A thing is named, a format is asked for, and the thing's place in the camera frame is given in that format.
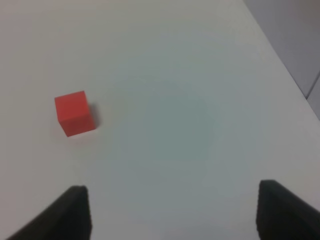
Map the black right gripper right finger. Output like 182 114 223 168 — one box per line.
255 180 320 240

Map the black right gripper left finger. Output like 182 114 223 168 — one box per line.
9 185 92 240

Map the red cube block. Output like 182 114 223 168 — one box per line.
54 91 96 137

